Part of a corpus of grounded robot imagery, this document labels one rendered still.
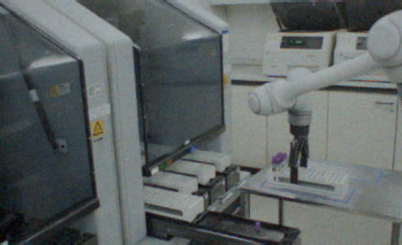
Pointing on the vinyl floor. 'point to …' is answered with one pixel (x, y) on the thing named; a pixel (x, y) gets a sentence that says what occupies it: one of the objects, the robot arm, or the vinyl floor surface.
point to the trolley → (391, 202)
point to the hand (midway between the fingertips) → (299, 173)
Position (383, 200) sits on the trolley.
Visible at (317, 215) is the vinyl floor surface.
